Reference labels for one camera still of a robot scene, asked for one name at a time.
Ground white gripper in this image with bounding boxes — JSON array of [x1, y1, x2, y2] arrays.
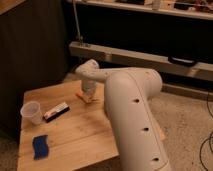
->
[[81, 79, 96, 103]]

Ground orange pepper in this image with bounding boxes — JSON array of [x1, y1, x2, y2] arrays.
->
[[76, 93, 89, 103]]

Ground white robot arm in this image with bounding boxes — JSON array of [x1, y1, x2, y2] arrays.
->
[[75, 59, 172, 171]]

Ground black and white box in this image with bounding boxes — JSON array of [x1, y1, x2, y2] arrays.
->
[[44, 102, 70, 122]]

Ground grey metal shelf beam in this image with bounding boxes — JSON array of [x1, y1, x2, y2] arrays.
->
[[69, 41, 213, 81]]

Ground wooden table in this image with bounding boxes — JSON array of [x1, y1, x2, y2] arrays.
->
[[17, 81, 120, 171]]

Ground translucent plastic cup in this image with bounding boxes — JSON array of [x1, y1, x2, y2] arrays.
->
[[20, 101, 43, 125]]

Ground blue sponge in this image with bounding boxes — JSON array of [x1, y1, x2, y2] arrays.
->
[[32, 135, 49, 160]]

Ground metal vertical pole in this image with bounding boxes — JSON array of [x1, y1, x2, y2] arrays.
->
[[72, 0, 83, 46]]

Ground black handle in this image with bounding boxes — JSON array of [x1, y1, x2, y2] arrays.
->
[[168, 57, 198, 67]]

